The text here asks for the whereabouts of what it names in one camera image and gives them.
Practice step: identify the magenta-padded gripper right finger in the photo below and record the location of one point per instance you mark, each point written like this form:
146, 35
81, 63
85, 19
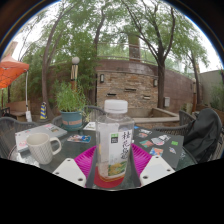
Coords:
156, 169

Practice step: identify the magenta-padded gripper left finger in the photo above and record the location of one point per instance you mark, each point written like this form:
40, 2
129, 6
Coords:
68, 170

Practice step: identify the clear white-capped drink bottle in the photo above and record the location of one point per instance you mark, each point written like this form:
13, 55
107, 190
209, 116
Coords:
113, 143

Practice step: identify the colourful printed card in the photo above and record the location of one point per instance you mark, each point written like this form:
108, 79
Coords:
78, 138

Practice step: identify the white ribbed mug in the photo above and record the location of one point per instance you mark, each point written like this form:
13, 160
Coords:
40, 150

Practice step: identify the white printed paper sheet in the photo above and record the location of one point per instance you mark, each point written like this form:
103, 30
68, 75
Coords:
90, 126

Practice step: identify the silver laptop with stickers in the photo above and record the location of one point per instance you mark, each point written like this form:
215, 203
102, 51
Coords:
36, 131

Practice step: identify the black jacket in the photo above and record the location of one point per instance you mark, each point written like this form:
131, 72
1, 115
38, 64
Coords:
203, 136

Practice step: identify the blue yellow striped cone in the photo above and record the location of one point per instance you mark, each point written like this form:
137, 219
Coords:
43, 111

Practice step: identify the green plant in teal pot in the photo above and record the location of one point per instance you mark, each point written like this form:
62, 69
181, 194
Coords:
70, 100

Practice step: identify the dark-trunk tree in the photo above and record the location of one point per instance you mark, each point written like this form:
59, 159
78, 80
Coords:
161, 86

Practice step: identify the leaning grey-trunk tree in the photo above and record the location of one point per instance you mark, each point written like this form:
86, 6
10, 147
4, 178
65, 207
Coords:
45, 83

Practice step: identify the orange patio umbrella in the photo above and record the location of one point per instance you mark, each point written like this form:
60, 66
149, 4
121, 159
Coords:
11, 68

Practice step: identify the striped globe lamp post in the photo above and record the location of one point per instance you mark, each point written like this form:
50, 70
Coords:
74, 73

